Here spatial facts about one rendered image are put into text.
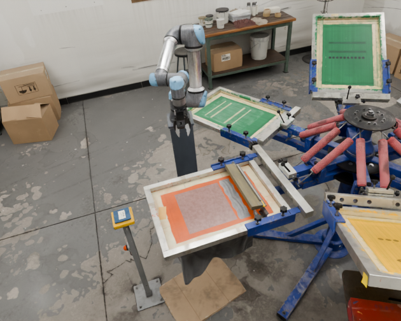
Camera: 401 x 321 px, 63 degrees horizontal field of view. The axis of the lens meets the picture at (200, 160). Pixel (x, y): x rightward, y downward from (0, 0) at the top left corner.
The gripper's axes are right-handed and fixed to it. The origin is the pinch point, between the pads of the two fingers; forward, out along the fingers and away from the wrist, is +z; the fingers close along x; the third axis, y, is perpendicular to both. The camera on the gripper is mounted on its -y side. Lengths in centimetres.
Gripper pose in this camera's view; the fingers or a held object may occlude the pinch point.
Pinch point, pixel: (183, 135)
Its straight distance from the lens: 193.8
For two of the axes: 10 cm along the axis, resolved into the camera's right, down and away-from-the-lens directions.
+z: 0.7, 7.7, 6.3
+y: -1.3, -6.2, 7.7
